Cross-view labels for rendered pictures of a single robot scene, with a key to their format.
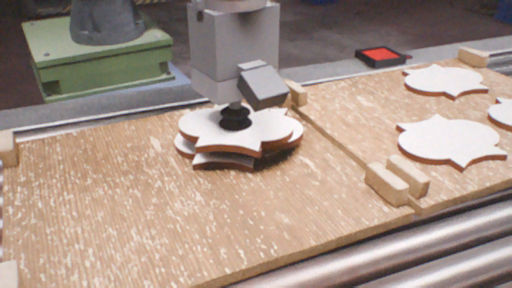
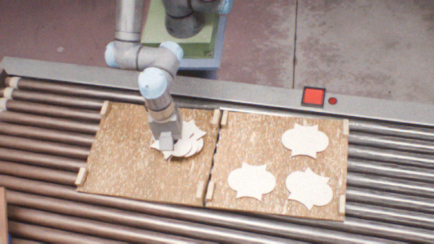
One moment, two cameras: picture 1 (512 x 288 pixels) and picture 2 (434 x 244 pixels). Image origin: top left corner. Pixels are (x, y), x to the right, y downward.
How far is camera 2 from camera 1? 132 cm
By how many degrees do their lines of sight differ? 40
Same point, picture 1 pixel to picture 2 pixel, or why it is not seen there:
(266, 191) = (167, 172)
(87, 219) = (112, 156)
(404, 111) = (261, 153)
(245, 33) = (162, 126)
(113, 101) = not seen: hidden behind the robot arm
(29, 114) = (128, 77)
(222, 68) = (154, 132)
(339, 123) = (227, 147)
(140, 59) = (192, 48)
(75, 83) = not seen: hidden behind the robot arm
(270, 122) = (183, 144)
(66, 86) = not seen: hidden behind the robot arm
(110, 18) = (179, 27)
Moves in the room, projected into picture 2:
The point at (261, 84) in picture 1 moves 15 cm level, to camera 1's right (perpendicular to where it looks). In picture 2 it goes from (163, 144) to (203, 167)
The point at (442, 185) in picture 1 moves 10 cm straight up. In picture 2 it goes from (223, 200) to (219, 185)
